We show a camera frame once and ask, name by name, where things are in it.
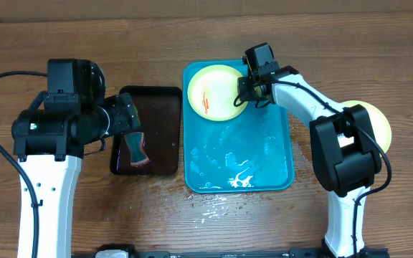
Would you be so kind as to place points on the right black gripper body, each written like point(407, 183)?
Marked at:
point(249, 91)

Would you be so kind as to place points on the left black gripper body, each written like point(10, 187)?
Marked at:
point(122, 117)

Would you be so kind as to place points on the green and orange sponge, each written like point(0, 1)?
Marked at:
point(135, 142)

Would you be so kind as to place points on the green plate top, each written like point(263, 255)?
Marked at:
point(212, 91)

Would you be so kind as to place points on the green plate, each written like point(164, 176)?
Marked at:
point(212, 91)
point(379, 122)

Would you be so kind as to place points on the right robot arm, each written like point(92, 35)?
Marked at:
point(345, 154)

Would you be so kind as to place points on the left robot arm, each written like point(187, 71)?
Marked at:
point(49, 142)

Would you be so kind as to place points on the black rectangular tray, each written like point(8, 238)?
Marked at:
point(159, 111)

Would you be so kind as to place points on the teal plastic tray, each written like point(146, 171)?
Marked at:
point(251, 152)

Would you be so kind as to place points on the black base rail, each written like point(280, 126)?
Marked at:
point(128, 250)

